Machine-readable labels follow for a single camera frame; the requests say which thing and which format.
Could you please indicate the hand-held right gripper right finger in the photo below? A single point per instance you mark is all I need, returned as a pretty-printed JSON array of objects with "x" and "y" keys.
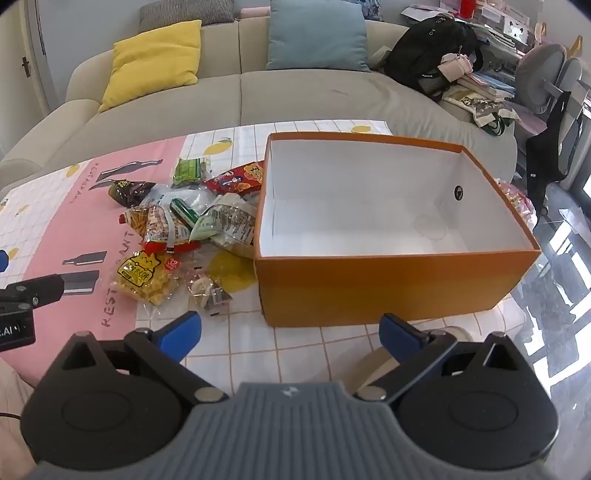
[{"x": 399, "y": 334}]

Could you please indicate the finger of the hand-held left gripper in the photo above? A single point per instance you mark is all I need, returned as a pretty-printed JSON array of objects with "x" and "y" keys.
[
  {"x": 41, "y": 288},
  {"x": 3, "y": 261}
]

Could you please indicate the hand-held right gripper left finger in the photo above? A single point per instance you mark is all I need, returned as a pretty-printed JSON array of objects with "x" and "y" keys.
[{"x": 180, "y": 334}]

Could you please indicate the orange cardboard box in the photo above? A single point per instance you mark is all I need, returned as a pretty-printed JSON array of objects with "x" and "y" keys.
[{"x": 369, "y": 295}]

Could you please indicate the clear pastry packet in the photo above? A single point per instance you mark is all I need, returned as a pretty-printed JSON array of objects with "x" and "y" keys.
[{"x": 203, "y": 290}]

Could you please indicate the yellow snack packet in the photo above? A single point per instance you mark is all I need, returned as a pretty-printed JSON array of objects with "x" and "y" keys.
[{"x": 143, "y": 277}]

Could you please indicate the pale green text packet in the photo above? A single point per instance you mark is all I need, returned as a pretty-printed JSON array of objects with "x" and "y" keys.
[{"x": 238, "y": 249}]

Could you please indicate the peanut snack packet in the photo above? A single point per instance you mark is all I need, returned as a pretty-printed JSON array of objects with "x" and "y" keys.
[{"x": 159, "y": 228}]

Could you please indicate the white green snack packet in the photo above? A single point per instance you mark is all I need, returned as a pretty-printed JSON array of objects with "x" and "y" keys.
[{"x": 226, "y": 221}]

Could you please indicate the green stick packet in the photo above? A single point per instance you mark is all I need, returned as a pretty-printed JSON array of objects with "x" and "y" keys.
[{"x": 183, "y": 212}]

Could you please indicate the dark brown snack packet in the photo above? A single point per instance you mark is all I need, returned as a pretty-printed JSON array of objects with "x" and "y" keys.
[{"x": 129, "y": 191}]

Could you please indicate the red snack packet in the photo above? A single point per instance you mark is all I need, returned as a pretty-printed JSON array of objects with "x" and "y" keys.
[{"x": 233, "y": 180}]

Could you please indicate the pale pink clothing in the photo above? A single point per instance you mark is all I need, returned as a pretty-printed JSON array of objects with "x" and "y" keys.
[{"x": 11, "y": 387}]

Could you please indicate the pink bagged trash bin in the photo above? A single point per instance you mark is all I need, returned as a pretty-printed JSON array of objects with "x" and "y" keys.
[{"x": 517, "y": 198}]

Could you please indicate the black garment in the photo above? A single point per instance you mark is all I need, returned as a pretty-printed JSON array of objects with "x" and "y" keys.
[{"x": 545, "y": 152}]

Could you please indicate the black framed glass door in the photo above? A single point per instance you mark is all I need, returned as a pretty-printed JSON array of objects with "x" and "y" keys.
[{"x": 582, "y": 180}]

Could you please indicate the printed tote bag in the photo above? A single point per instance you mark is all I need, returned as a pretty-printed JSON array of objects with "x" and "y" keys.
[{"x": 471, "y": 104}]

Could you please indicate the yellow pillow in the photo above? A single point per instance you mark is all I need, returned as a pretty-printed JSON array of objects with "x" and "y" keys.
[{"x": 147, "y": 64}]

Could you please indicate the beige sofa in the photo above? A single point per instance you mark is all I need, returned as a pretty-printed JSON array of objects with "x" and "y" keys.
[{"x": 300, "y": 97}]

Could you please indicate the stack of books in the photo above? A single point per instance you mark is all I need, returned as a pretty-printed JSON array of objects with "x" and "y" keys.
[{"x": 489, "y": 85}]

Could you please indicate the pink bottle pouch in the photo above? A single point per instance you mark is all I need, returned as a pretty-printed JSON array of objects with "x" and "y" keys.
[{"x": 455, "y": 67}]

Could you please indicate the black backpack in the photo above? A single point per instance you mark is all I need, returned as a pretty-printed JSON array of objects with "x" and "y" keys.
[{"x": 415, "y": 50}]

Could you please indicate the grey desk chair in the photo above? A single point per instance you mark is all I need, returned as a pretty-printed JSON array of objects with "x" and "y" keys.
[{"x": 540, "y": 69}]

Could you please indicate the grey striped pillow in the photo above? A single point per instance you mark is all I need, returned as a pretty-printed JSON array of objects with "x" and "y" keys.
[{"x": 184, "y": 14}]

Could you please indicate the blue pillow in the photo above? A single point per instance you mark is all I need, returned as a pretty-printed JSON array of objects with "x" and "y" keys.
[{"x": 318, "y": 37}]

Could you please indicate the cluttered white desk shelf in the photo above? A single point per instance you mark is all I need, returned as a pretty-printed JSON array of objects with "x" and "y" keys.
[{"x": 498, "y": 23}]

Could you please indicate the red bag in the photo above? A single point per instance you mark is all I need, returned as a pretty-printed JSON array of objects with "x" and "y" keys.
[{"x": 467, "y": 7}]

